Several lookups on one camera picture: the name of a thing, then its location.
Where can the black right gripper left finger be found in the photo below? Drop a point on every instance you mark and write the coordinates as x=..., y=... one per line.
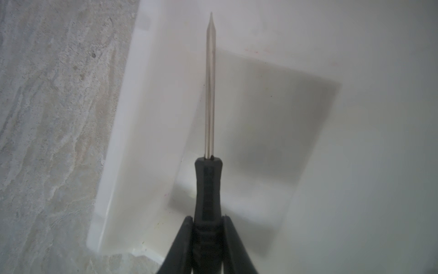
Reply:
x=179, y=257

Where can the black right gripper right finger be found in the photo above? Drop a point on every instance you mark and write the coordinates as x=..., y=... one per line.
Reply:
x=235, y=257

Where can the white plastic bin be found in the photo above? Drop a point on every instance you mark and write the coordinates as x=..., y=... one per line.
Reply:
x=326, y=122

